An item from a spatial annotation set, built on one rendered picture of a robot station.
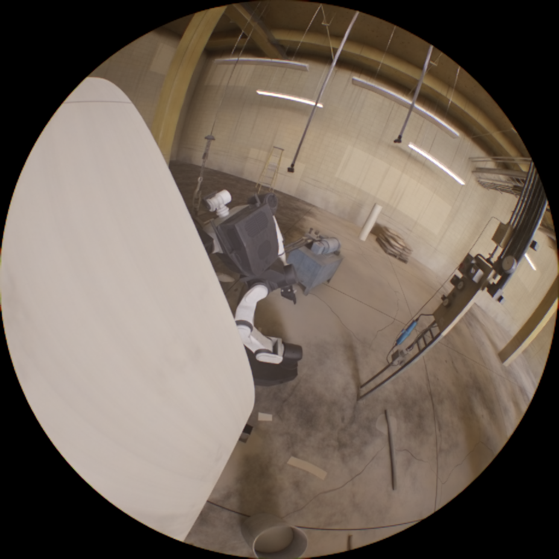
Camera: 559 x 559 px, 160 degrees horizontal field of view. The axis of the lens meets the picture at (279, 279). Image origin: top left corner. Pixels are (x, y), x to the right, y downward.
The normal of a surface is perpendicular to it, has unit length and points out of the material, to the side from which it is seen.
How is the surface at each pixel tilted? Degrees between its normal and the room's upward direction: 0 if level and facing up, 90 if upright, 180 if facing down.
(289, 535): 16
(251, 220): 63
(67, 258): 47
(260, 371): 0
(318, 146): 90
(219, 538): 0
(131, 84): 90
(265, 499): 0
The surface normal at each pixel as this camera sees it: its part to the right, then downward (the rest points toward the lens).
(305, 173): -0.30, 0.47
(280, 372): 0.32, -0.76
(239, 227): 0.73, 0.18
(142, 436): 0.93, -0.03
